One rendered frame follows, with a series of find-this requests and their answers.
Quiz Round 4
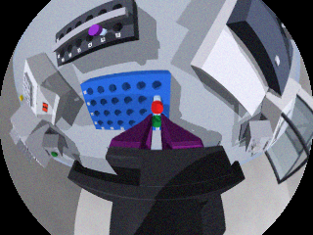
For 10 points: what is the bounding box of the blue tube rack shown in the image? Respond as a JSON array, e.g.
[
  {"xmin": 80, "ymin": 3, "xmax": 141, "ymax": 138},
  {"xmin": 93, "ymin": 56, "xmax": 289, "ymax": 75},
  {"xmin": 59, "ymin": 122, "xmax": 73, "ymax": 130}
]
[{"xmin": 80, "ymin": 70, "xmax": 171, "ymax": 130}]

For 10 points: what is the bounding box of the red-capped sample tube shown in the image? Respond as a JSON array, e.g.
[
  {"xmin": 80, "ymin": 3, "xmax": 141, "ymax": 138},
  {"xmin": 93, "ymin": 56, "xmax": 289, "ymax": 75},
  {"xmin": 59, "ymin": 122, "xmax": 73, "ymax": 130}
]
[{"xmin": 152, "ymin": 95, "xmax": 163, "ymax": 115}]

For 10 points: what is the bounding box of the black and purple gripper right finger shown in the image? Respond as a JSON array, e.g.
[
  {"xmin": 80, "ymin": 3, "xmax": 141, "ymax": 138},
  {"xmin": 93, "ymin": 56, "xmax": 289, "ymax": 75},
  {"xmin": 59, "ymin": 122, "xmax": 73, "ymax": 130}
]
[{"xmin": 160, "ymin": 114, "xmax": 203, "ymax": 150}]

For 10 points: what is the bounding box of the white block with round holes on base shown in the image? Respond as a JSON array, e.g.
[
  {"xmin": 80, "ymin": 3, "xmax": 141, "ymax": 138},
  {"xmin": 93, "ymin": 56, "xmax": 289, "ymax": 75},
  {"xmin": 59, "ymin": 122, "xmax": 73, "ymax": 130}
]
[{"xmin": 10, "ymin": 102, "xmax": 67, "ymax": 168}]

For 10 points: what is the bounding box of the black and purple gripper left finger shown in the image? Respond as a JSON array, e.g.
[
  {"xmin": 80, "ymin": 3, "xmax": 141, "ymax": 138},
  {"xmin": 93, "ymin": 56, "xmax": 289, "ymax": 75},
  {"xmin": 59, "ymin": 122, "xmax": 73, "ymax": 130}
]
[{"xmin": 109, "ymin": 114, "xmax": 153, "ymax": 149}]

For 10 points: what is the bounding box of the white block with grey holes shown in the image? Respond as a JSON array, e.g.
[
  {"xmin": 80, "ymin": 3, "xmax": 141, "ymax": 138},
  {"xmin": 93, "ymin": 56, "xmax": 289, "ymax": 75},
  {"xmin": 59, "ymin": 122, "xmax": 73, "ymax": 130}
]
[{"xmin": 23, "ymin": 52, "xmax": 71, "ymax": 125}]

